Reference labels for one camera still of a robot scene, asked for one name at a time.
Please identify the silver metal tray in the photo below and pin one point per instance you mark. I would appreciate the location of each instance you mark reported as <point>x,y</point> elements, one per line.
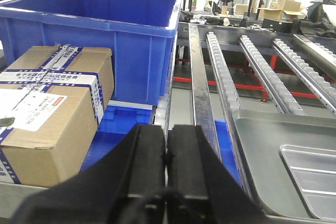
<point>288,163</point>

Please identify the taped cardboard box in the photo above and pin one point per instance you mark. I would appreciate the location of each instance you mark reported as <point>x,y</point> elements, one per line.
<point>52,101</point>

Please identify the paper cup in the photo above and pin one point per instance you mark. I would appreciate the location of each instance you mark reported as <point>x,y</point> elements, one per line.
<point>226,22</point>

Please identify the flat steel divider rail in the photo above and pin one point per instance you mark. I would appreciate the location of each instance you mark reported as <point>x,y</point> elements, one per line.
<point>202,113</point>

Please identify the lower blue plastic bin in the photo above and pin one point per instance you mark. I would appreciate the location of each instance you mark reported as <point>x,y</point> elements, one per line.
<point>118,120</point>

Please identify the roller track rail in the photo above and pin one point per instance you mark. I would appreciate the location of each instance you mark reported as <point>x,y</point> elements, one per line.
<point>282,99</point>
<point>227,91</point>
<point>321,56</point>
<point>317,84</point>

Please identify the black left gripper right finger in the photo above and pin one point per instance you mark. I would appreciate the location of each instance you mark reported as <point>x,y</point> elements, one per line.
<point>205,192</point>

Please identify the open cardboard boxes background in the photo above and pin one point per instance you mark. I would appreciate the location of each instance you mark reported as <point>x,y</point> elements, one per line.
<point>286,10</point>

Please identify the large blue plastic bin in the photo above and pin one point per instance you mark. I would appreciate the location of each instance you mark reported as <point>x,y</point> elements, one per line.
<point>140,33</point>

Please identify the black background work table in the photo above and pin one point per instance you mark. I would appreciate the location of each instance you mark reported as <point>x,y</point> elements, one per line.
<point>278,26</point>

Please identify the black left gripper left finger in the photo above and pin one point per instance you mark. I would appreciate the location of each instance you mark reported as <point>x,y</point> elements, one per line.
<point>119,188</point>

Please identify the red metal floor frame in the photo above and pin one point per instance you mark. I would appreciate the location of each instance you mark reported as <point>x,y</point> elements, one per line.
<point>245,80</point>

